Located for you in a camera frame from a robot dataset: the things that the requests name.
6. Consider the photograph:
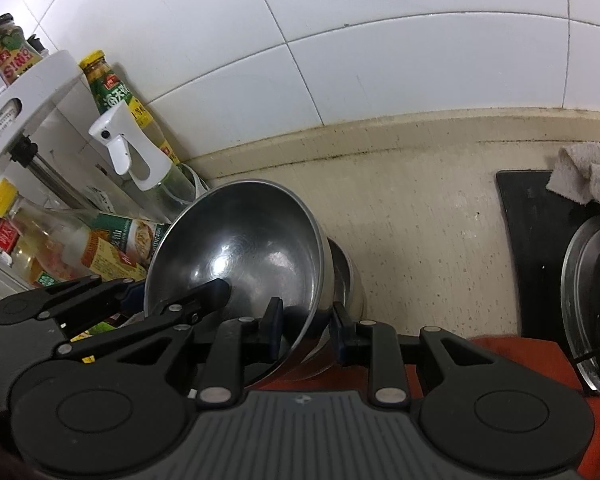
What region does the large steel bowl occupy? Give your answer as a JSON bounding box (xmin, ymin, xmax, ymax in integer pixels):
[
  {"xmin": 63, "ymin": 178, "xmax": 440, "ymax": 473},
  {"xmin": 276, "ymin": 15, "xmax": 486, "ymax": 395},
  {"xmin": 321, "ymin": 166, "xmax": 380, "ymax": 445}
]
[{"xmin": 145, "ymin": 180, "xmax": 325, "ymax": 385}]

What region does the seasoning packet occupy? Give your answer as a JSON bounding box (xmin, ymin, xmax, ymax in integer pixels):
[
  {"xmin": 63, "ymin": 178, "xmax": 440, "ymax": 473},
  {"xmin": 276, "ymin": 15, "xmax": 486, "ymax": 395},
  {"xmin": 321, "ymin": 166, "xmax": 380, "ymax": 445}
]
[{"xmin": 87, "ymin": 212, "xmax": 170, "ymax": 268}]

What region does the red label soy sauce bottle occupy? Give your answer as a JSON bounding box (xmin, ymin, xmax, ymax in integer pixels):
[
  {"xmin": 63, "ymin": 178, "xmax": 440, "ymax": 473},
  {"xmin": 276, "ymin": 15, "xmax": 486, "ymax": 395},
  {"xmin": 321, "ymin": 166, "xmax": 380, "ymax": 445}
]
[{"xmin": 0, "ymin": 204, "xmax": 150, "ymax": 288}]

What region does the white spray bottle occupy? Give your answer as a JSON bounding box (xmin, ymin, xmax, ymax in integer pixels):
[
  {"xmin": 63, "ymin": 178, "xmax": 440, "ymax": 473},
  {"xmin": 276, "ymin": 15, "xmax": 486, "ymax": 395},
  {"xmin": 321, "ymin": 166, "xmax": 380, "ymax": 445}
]
[{"xmin": 88, "ymin": 101, "xmax": 197, "ymax": 221}]

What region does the white round turntable tray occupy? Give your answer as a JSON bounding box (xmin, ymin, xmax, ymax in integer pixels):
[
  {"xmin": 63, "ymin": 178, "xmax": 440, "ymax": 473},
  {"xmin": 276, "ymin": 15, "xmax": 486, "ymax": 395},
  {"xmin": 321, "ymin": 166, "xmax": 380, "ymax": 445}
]
[{"xmin": 178, "ymin": 162, "xmax": 209, "ymax": 198}]

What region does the red cloth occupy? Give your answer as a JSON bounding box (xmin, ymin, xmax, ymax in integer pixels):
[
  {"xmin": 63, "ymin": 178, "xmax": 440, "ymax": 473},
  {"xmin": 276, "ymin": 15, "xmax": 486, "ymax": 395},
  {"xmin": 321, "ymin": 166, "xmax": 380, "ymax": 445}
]
[{"xmin": 251, "ymin": 336, "xmax": 600, "ymax": 480}]

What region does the black gas stove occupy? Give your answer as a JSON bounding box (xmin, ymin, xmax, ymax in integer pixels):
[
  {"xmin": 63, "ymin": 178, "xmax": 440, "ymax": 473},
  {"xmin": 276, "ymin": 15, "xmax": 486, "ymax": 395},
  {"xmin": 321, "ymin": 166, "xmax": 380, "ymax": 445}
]
[{"xmin": 495, "ymin": 170, "xmax": 600, "ymax": 394}]

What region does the white upper turntable shelf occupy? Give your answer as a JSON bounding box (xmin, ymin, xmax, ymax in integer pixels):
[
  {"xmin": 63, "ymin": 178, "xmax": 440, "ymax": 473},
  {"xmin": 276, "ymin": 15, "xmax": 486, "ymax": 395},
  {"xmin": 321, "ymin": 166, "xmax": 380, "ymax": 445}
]
[{"xmin": 0, "ymin": 50, "xmax": 82, "ymax": 161}]

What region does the yellow cap green label bottle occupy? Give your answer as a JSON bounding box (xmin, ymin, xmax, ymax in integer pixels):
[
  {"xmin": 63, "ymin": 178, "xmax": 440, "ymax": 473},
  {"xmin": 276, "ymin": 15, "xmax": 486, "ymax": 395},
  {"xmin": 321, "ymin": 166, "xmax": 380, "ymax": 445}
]
[{"xmin": 78, "ymin": 49, "xmax": 182, "ymax": 166}]

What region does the grey rag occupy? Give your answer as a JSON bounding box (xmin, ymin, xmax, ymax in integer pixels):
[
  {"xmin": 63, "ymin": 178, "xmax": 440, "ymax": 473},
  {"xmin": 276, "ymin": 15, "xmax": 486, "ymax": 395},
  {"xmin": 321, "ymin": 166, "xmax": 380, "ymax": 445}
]
[{"xmin": 546, "ymin": 142, "xmax": 600, "ymax": 205}]

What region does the red label jar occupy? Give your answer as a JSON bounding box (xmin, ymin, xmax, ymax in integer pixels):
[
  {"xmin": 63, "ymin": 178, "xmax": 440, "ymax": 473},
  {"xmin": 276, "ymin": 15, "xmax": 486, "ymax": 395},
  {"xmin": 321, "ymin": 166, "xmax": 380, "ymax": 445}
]
[{"xmin": 0, "ymin": 13, "xmax": 43, "ymax": 84}]

